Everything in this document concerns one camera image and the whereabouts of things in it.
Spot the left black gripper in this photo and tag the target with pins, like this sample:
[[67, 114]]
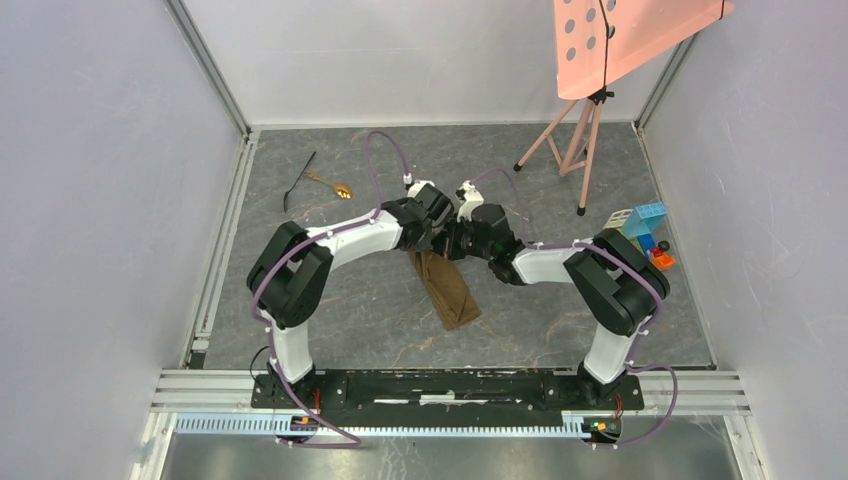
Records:
[[423, 245]]

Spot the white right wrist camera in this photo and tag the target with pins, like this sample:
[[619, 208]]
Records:
[[470, 199]]

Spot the brown cloth napkin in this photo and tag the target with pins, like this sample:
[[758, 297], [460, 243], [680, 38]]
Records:
[[445, 285]]

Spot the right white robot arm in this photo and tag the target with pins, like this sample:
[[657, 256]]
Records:
[[621, 287]]

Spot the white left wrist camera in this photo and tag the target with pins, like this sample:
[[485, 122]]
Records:
[[412, 186]]

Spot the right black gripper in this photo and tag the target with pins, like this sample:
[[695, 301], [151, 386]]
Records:
[[445, 238]]

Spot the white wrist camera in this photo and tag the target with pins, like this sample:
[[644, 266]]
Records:
[[470, 199], [412, 186]]

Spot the black fork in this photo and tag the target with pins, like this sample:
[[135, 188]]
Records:
[[288, 192]]

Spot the pink music stand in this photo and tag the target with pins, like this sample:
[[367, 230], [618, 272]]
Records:
[[596, 44]]

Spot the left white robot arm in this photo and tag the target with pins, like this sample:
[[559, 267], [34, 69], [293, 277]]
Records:
[[288, 280]]

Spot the colourful toy block structure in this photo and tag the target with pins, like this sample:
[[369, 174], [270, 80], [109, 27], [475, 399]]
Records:
[[638, 226]]

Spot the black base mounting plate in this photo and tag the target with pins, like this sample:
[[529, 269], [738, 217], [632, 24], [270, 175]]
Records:
[[460, 398]]

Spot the gold spoon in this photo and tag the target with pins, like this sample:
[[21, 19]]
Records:
[[340, 189]]

